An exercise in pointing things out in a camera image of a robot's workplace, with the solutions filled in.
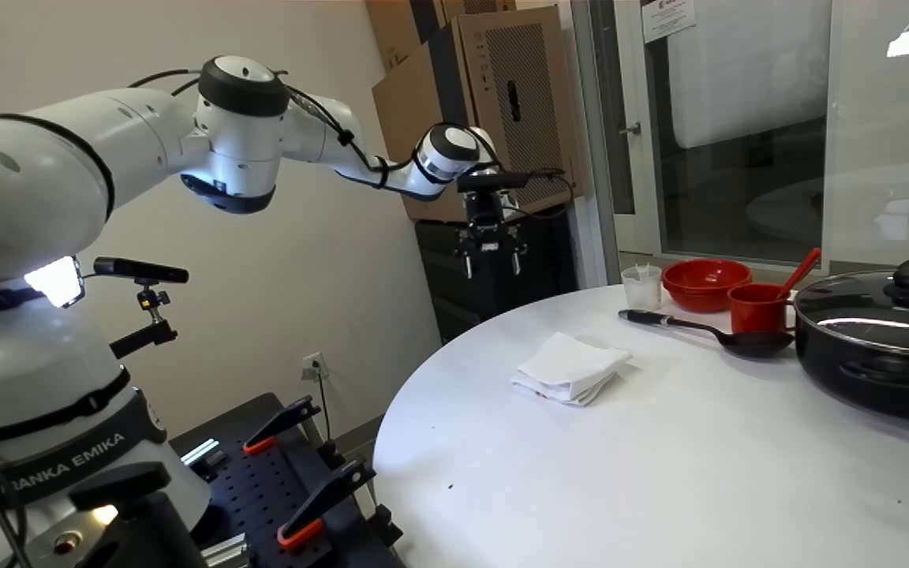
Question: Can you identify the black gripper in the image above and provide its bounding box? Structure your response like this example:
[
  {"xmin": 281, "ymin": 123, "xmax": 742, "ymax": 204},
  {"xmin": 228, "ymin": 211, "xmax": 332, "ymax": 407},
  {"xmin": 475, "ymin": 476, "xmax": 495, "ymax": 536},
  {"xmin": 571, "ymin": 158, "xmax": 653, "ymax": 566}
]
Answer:
[{"xmin": 462, "ymin": 190, "xmax": 531, "ymax": 281}]

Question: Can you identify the white towel with red stripes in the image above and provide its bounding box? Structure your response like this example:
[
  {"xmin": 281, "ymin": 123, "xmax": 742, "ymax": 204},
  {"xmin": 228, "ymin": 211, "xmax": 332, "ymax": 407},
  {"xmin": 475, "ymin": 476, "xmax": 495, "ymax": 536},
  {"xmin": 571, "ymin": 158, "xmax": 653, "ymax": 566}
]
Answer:
[{"xmin": 510, "ymin": 327, "xmax": 635, "ymax": 411}]

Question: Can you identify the black cabinet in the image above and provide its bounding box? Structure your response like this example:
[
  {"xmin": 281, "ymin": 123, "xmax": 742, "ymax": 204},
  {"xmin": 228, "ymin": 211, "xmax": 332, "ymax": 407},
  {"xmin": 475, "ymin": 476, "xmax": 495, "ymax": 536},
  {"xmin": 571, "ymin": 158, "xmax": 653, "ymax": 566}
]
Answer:
[{"xmin": 418, "ymin": 202, "xmax": 583, "ymax": 344}]

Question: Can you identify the clear plastic cup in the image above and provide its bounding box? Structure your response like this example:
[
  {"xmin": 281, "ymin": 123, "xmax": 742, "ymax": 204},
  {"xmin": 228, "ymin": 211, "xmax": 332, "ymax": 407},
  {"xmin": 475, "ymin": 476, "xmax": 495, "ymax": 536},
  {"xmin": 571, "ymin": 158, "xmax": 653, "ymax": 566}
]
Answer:
[{"xmin": 622, "ymin": 263, "xmax": 670, "ymax": 313}]

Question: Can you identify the plain brown cardboard box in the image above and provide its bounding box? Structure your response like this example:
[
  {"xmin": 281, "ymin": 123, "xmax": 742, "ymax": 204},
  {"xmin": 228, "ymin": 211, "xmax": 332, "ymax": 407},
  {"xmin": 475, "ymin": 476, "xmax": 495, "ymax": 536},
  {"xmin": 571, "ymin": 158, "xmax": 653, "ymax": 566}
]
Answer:
[{"xmin": 372, "ymin": 42, "xmax": 475, "ymax": 225}]

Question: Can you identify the large cardboard box dark print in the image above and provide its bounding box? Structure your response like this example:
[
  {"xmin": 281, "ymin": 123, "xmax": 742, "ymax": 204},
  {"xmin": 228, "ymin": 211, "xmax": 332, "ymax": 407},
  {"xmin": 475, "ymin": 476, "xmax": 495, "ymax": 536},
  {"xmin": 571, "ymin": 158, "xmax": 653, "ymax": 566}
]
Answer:
[{"xmin": 452, "ymin": 7, "xmax": 592, "ymax": 217}]

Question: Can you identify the red bowl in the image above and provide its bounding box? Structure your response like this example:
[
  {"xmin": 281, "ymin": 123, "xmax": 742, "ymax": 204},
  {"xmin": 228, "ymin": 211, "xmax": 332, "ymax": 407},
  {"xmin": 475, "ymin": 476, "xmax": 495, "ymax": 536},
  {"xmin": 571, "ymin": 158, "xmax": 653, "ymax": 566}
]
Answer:
[{"xmin": 659, "ymin": 255, "xmax": 755, "ymax": 314}]

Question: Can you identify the small stacked cardboard box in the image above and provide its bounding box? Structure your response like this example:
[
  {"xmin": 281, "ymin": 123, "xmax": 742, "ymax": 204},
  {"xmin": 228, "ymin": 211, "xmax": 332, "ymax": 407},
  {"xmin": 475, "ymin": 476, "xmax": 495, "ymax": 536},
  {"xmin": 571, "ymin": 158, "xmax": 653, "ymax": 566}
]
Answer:
[{"xmin": 363, "ymin": 0, "xmax": 452, "ymax": 74}]

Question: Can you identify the red measuring cup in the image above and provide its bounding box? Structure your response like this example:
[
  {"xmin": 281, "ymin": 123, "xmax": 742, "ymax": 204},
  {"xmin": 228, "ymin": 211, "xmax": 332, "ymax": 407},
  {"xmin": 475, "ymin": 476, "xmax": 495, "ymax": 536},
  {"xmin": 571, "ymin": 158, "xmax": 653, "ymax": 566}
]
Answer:
[{"xmin": 727, "ymin": 247, "xmax": 823, "ymax": 338}]

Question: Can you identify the black spatula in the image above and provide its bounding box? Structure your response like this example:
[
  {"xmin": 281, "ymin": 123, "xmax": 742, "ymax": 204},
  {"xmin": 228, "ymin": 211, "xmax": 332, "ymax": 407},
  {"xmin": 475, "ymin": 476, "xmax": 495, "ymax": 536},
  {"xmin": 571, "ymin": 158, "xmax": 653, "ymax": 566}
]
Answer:
[{"xmin": 617, "ymin": 306, "xmax": 796, "ymax": 360}]

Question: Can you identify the white paper door sign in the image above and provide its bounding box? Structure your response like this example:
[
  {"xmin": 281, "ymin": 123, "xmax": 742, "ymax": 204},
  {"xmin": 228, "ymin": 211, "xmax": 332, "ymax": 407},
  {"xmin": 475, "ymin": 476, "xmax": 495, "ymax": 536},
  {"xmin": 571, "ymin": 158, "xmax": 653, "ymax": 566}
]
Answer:
[{"xmin": 637, "ymin": 0, "xmax": 700, "ymax": 45}]

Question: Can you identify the dark blue workbench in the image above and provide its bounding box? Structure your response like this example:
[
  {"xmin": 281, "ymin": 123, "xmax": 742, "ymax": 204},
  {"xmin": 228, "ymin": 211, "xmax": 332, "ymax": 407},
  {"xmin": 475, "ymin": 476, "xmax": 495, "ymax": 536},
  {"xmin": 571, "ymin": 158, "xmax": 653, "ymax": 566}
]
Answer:
[{"xmin": 168, "ymin": 392, "xmax": 410, "ymax": 568}]

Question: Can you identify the black cooking pot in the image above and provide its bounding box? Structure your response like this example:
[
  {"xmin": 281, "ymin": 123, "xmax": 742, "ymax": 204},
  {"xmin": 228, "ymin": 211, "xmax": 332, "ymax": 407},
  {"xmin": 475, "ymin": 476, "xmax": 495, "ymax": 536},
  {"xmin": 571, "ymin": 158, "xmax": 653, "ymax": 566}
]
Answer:
[{"xmin": 793, "ymin": 302, "xmax": 909, "ymax": 425}]

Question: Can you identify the glass door white frame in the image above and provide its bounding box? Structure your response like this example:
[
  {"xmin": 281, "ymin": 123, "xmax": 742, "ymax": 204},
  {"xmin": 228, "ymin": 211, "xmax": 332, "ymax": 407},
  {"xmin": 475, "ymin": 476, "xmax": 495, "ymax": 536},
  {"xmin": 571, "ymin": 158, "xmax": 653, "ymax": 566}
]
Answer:
[{"xmin": 569, "ymin": 0, "xmax": 837, "ymax": 286}]

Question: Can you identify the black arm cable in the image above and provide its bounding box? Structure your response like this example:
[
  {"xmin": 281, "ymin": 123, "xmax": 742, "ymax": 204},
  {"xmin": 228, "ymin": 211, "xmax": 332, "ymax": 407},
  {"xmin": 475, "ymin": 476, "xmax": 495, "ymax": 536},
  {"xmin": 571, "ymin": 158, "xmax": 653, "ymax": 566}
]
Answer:
[{"xmin": 126, "ymin": 65, "xmax": 425, "ymax": 183}]

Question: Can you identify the black camera on mount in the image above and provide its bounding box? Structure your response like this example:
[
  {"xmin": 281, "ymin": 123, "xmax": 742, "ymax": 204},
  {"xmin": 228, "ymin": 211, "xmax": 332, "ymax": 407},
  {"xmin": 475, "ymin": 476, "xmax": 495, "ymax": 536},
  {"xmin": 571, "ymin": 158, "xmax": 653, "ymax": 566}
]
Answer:
[{"xmin": 93, "ymin": 251, "xmax": 193, "ymax": 360}]

